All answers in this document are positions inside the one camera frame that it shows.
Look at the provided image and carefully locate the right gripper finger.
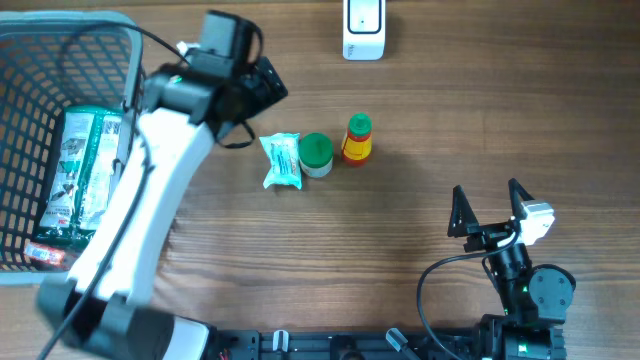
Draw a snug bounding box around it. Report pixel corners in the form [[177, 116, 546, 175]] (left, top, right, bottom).
[[447, 185, 479, 238], [508, 178, 533, 219]]

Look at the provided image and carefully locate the teal white tissue packet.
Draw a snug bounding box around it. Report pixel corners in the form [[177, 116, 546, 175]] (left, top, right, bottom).
[[260, 133, 302, 190]]

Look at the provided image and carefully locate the green lid white jar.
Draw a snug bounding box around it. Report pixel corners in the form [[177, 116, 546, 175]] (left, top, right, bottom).
[[299, 133, 334, 178]]

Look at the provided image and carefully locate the red sriracha bottle green cap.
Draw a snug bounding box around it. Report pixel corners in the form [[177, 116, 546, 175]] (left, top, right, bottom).
[[341, 113, 373, 166]]

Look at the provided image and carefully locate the green 3M gloves package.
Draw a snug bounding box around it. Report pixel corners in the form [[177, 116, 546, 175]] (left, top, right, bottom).
[[36, 105, 123, 248]]

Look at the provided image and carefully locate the small red candy box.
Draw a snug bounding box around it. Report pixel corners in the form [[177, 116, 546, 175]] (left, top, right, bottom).
[[24, 242, 65, 266]]

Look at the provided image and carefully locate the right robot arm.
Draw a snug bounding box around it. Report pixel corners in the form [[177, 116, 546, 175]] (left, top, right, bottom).
[[447, 179, 576, 360]]

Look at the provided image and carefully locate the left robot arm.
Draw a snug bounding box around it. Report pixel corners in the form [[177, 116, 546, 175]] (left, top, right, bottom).
[[37, 10, 287, 359]]

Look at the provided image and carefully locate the white barcode scanner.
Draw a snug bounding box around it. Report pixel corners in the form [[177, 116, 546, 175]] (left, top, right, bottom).
[[342, 0, 386, 61]]

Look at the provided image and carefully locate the grey plastic shopping basket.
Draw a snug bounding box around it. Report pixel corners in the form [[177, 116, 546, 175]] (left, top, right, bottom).
[[1, 10, 144, 286]]

